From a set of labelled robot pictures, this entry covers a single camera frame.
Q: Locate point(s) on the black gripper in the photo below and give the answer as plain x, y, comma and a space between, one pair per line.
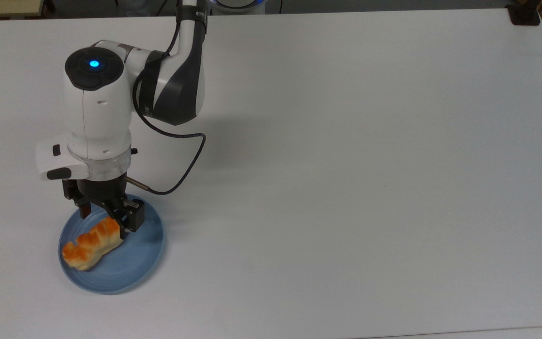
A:
100, 190

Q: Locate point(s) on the toy bread with orange glaze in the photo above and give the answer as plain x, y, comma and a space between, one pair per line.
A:
90, 245

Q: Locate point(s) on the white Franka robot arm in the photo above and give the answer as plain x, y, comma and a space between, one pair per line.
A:
97, 108

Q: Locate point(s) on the blue round plate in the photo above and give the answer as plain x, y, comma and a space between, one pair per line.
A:
125, 263

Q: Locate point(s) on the wooden board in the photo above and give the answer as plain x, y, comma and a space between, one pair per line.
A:
7, 7

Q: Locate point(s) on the black camera stand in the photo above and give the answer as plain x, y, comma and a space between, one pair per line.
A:
525, 13

